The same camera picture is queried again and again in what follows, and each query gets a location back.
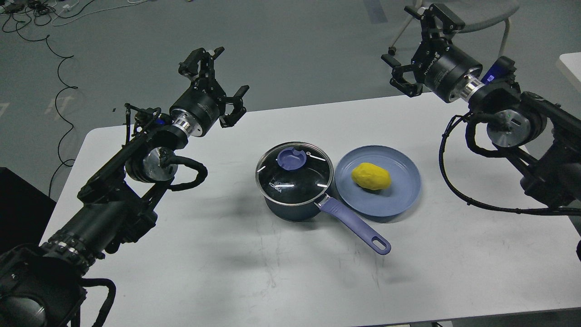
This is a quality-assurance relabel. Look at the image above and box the white floor cable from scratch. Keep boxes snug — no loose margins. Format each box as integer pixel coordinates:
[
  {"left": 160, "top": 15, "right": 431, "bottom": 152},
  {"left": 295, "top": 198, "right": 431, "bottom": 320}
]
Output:
[{"left": 51, "top": 0, "right": 150, "bottom": 26}]

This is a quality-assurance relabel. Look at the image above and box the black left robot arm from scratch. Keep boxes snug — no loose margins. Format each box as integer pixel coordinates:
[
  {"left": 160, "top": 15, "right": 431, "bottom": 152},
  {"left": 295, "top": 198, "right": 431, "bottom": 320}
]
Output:
[{"left": 1, "top": 46, "right": 249, "bottom": 327}]

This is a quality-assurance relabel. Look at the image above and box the black box at left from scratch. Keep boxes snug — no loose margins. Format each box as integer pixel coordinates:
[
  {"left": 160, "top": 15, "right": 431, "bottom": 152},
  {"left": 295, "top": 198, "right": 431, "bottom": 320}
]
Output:
[{"left": 0, "top": 167, "right": 56, "bottom": 254}]

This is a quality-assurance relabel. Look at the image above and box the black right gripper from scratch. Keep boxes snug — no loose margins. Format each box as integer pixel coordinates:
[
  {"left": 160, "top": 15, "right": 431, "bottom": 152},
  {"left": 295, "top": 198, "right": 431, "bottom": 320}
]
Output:
[{"left": 381, "top": 4, "right": 483, "bottom": 104}]

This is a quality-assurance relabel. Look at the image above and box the grey office chair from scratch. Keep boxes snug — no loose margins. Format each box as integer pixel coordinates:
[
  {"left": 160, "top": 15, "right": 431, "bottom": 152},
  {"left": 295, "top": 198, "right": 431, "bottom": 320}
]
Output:
[{"left": 411, "top": 0, "right": 520, "bottom": 57}]

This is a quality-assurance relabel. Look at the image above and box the dark blue saucepan purple handle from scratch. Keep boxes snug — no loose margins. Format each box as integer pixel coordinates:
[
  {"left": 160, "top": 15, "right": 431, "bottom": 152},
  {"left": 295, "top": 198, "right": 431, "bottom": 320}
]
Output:
[{"left": 255, "top": 141, "right": 392, "bottom": 255}]

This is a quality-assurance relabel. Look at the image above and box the glass lid purple knob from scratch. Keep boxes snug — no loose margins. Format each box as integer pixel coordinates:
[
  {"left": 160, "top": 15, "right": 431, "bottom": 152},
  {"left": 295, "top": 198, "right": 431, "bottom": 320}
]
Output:
[{"left": 255, "top": 142, "right": 334, "bottom": 206}]

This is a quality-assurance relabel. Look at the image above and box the white side table corner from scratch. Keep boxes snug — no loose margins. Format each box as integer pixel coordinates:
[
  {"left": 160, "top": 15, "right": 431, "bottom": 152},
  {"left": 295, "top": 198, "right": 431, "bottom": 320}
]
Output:
[{"left": 556, "top": 52, "right": 581, "bottom": 93}]

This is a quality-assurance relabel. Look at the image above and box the black floor cable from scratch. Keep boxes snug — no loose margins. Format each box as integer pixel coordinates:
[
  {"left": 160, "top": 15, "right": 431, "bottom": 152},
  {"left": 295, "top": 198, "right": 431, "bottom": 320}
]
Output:
[{"left": 0, "top": 0, "right": 96, "bottom": 198}]

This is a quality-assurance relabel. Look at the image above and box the blue round plate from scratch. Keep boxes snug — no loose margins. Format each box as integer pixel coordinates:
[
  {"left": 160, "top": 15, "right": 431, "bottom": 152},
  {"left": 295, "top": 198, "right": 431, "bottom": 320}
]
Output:
[{"left": 335, "top": 145, "right": 422, "bottom": 218}]

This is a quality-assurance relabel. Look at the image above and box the yellow potato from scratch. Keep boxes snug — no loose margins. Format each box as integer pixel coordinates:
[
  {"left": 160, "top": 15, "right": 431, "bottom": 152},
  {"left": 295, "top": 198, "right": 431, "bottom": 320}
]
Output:
[{"left": 351, "top": 162, "right": 392, "bottom": 191}]

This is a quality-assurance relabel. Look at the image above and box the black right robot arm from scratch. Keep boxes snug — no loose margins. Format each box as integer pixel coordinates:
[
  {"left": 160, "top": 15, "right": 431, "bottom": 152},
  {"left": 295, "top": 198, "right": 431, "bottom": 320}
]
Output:
[{"left": 381, "top": 3, "right": 581, "bottom": 217}]

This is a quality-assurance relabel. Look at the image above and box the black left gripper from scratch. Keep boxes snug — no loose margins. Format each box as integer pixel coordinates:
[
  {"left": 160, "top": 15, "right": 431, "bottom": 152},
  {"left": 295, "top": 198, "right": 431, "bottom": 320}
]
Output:
[{"left": 170, "top": 46, "right": 250, "bottom": 137}]

